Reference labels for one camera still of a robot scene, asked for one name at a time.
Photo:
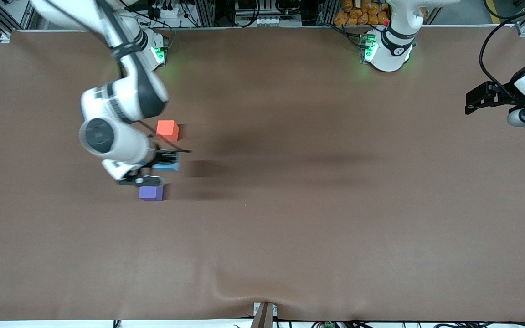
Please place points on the light blue foam block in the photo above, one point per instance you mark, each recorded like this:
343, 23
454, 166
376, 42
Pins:
171, 167

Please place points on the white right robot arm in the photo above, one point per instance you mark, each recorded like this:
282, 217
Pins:
128, 98

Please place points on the purple foam block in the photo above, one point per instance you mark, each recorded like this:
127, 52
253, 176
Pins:
151, 194

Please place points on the orange foam block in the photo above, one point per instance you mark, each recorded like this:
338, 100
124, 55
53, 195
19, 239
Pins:
167, 127

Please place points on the brown table cover sheet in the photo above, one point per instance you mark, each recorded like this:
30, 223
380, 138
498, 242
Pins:
262, 237

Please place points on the white socket box with plugs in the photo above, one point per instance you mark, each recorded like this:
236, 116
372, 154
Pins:
167, 11

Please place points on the pile of orange items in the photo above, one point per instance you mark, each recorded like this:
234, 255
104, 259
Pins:
358, 13

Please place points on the white power strip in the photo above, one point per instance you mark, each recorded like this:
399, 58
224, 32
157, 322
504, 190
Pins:
269, 21

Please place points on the green terminal connector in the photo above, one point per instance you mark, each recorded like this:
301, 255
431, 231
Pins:
329, 325

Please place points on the camera mount post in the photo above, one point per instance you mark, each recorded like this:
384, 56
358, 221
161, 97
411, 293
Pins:
263, 316

